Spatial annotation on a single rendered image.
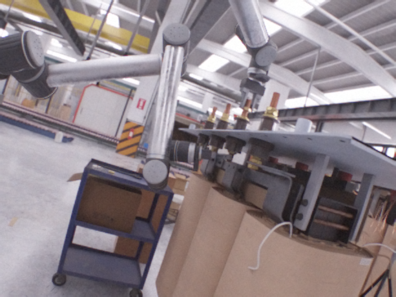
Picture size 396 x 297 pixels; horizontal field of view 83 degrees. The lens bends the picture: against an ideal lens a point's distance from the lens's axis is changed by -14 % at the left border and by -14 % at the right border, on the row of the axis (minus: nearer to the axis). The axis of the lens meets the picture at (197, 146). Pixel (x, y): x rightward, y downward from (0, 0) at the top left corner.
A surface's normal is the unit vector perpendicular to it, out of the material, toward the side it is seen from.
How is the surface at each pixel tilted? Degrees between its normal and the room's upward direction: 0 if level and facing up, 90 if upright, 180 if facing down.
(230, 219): 90
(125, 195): 90
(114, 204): 90
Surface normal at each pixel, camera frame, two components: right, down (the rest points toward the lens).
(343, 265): 0.25, 0.07
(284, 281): -0.34, -0.13
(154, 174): 0.11, -0.28
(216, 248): -0.58, -0.21
